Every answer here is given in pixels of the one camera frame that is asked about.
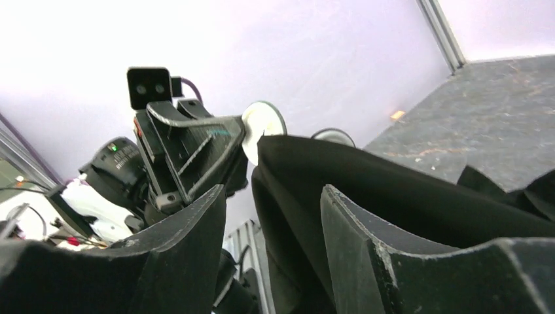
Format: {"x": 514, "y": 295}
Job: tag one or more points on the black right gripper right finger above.
{"x": 377, "y": 267}

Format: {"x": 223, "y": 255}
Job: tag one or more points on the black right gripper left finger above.
{"x": 170, "y": 267}

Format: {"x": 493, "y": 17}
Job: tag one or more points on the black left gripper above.
{"x": 187, "y": 151}

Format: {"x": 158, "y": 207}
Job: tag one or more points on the white round brooch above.
{"x": 260, "y": 118}

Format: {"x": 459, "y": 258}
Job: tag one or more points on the black garment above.
{"x": 288, "y": 182}

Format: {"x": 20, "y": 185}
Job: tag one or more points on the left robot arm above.
{"x": 110, "y": 197}

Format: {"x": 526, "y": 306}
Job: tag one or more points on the round magnet brooch back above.
{"x": 334, "y": 135}

